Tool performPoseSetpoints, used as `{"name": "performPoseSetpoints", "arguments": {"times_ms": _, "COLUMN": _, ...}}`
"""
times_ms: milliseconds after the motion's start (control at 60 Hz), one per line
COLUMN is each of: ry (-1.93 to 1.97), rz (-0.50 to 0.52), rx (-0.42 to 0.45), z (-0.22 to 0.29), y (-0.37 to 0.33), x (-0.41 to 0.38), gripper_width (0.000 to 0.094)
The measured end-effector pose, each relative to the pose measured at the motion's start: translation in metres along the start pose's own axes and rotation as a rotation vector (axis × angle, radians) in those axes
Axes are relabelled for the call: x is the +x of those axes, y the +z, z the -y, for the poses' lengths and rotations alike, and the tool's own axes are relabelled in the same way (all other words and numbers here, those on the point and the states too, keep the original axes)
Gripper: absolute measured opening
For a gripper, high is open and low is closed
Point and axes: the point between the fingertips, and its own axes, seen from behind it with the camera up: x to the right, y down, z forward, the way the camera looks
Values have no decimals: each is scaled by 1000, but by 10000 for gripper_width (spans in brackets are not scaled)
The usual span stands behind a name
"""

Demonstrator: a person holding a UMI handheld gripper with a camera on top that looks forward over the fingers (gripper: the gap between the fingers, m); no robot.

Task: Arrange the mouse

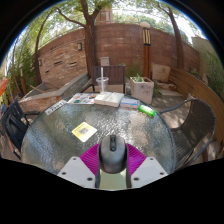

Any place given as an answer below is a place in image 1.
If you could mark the beige stone slab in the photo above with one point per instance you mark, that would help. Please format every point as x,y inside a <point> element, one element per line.
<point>161,72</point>

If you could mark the open book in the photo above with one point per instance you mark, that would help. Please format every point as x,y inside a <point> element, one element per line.
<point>109,99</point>

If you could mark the slim leaning tree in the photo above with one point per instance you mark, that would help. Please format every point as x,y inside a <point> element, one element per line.
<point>179,43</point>

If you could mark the curved wooden bench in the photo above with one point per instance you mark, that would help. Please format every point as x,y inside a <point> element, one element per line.
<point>200,90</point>

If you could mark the colourful magazine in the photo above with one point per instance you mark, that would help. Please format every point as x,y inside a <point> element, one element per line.
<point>83,98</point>

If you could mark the dark wicker chair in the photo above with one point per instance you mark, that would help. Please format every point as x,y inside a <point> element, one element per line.
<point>196,123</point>

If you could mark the clear plastic cup with straw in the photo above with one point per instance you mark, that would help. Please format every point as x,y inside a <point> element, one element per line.
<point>102,83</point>

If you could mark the white planter box with plant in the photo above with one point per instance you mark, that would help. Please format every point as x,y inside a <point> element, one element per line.
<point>142,90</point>

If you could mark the wooden lamp post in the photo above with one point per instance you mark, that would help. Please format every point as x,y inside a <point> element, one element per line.
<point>146,56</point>

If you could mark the grey black computer mouse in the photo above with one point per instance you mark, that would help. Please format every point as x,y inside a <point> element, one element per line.
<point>113,155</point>

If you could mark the green tube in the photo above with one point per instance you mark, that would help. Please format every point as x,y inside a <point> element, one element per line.
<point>147,110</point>

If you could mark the white wall box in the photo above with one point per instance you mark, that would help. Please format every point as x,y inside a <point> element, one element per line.
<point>104,61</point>

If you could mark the black slatted chair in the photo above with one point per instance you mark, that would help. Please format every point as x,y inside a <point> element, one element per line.
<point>15,126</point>

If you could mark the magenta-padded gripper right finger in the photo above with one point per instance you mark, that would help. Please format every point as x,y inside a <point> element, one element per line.
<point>148,171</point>

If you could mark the yellow card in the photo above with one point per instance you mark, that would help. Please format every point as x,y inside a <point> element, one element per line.
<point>84,131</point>

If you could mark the stone raised planter bed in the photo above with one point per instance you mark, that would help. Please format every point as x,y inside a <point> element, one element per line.
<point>56,95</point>

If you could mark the dark wooden slatted chair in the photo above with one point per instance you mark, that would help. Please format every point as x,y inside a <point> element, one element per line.
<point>116,75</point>

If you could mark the thin curved tree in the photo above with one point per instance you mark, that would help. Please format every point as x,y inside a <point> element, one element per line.
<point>37,63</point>

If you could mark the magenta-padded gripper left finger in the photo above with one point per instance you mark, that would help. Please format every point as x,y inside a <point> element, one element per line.
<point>75,171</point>

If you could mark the white printed paper strip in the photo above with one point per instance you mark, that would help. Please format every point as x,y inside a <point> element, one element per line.
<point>56,107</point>

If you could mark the small stack of books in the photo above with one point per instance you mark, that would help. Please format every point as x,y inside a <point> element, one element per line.
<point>130,102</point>

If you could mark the wall lamp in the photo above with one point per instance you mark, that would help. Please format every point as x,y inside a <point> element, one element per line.
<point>40,62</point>
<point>80,46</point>

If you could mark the large forked tree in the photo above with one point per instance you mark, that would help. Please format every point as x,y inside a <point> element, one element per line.
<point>89,50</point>

